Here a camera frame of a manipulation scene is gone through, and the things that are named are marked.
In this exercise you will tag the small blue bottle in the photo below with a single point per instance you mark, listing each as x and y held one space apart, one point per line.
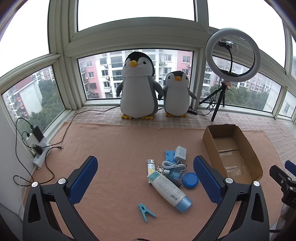
174 174

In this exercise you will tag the white and blue lotion tube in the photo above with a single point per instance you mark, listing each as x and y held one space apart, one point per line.
166 187

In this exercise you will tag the black power adapter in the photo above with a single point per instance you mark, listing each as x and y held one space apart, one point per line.
37 133

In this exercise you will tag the blue round tape measure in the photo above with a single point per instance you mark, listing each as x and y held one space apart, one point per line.
190 180

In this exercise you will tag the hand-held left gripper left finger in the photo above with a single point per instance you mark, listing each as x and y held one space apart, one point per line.
84 179

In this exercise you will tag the white wall charger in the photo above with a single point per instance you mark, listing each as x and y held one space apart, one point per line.
180 154

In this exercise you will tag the blue clothespin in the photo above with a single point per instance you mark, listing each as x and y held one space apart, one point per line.
145 212

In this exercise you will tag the checkered mat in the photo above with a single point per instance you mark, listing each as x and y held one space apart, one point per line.
185 121

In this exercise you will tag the blue phone stand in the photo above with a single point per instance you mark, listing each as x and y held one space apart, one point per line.
169 156

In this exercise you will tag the white power adapter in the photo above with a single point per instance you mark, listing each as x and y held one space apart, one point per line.
31 141

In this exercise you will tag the cardboard box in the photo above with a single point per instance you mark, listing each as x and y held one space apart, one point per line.
231 160

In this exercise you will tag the black inline remote control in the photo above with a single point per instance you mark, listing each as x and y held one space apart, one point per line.
192 111

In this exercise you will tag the black lipstick tube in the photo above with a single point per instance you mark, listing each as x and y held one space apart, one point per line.
175 182

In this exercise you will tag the small penguin plush toy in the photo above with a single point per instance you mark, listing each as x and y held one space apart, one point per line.
177 97

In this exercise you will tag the white power strip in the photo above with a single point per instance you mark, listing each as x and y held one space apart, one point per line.
41 157

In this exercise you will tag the large penguin plush toy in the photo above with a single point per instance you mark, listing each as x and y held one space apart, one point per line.
136 92

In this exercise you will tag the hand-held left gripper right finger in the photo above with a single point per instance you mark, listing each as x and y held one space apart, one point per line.
207 180

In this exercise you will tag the black gooseneck phone holder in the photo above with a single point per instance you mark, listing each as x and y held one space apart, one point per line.
227 44

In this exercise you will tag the patterned lighter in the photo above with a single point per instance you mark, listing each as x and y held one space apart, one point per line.
150 168

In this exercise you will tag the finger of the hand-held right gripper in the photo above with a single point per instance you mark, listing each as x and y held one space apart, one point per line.
291 165
281 175

